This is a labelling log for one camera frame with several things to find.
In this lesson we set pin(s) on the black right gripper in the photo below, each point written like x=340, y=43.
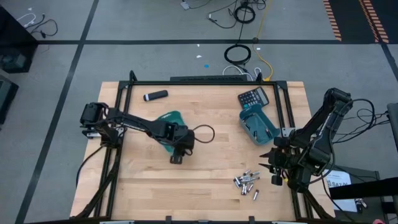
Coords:
x=280, y=160

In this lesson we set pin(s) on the pink object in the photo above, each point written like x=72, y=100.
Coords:
x=378, y=221

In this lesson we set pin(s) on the black aluminium table frame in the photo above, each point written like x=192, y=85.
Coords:
x=202, y=83

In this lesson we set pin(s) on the blue-teal plastic bin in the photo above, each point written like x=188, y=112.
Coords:
x=259, y=123

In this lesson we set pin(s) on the green-teal plastic bin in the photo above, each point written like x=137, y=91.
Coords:
x=172, y=116

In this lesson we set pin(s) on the black mat with orange stripes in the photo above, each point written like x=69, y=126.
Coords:
x=391, y=12
x=348, y=18

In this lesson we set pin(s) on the silver battery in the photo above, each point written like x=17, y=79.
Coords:
x=249, y=187
x=244, y=178
x=243, y=188
x=252, y=179
x=247, y=171
x=255, y=194
x=235, y=183
x=255, y=173
x=238, y=180

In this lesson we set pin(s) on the white paper sheet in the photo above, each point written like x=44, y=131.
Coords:
x=340, y=180

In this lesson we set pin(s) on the black box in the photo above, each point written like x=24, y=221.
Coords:
x=6, y=96

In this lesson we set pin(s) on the black shelf board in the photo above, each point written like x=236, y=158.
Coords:
x=367, y=188

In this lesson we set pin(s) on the thin copper-top black battery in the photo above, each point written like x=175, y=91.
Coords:
x=246, y=125

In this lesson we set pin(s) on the black desk calculator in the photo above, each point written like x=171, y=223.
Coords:
x=253, y=98

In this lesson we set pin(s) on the black cabinet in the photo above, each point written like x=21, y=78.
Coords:
x=15, y=46

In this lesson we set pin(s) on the black marker with white band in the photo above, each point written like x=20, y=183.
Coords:
x=157, y=95

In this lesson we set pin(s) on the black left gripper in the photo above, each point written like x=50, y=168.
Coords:
x=186, y=141

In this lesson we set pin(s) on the grey post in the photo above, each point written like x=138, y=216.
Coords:
x=393, y=124

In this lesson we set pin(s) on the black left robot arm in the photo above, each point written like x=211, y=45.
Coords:
x=136, y=123

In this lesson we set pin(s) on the grey power adapter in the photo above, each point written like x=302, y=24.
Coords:
x=185, y=5

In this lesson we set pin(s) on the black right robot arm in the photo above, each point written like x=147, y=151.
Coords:
x=323, y=124

